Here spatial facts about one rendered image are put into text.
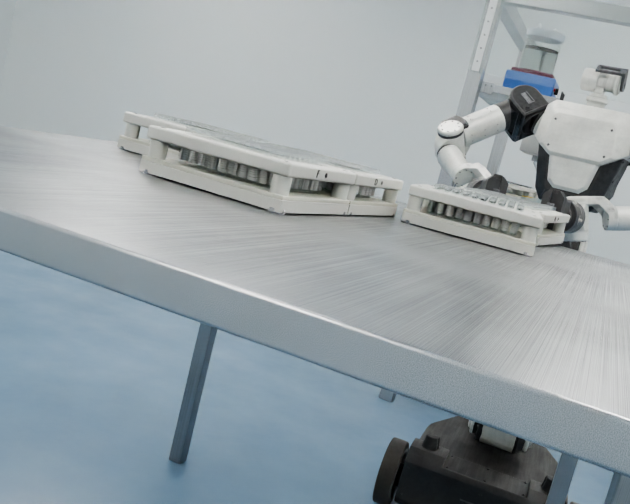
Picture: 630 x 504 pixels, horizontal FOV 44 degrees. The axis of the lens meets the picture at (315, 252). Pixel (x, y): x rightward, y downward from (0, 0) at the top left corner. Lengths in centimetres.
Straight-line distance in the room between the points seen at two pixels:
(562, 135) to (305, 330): 195
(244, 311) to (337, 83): 626
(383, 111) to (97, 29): 283
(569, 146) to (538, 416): 195
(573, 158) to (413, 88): 430
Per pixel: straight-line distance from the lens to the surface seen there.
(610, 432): 52
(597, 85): 251
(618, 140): 242
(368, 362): 53
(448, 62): 663
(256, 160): 109
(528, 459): 271
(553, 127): 245
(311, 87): 685
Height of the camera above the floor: 102
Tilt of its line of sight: 8 degrees down
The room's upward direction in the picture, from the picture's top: 14 degrees clockwise
